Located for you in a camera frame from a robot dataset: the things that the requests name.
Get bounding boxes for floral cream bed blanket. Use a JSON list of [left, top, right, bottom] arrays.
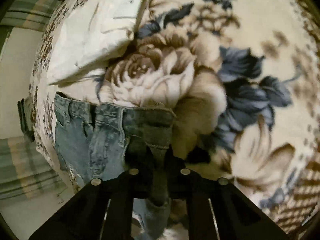
[[30, 0, 319, 238]]

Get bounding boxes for dark clothes on bed edge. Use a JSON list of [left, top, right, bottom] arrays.
[[17, 97, 35, 142]]

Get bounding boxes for striped green curtain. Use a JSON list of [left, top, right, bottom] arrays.
[[1, 137, 66, 200]]

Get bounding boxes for folded white garment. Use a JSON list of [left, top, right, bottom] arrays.
[[47, 0, 148, 85]]

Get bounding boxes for light blue denim jeans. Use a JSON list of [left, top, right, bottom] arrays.
[[54, 92, 175, 239]]

